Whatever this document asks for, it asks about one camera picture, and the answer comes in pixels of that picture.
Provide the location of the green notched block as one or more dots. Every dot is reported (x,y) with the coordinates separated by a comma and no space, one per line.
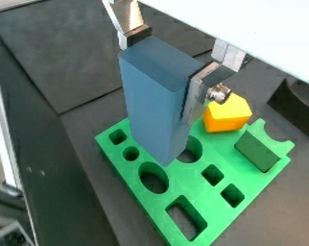
(262,150)

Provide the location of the blue rectangular block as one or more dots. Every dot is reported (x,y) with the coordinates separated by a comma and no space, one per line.
(154,73)

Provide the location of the green shape sorter board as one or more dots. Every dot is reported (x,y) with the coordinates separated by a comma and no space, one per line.
(191,199)

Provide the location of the yellow orange wedge block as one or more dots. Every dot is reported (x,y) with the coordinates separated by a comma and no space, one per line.
(226,117)

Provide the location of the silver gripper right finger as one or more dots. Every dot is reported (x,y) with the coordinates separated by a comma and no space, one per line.
(206,82)

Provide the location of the black curved block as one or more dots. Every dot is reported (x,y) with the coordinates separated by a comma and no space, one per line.
(290,102)

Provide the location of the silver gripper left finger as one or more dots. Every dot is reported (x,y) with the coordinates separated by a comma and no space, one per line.
(127,21)

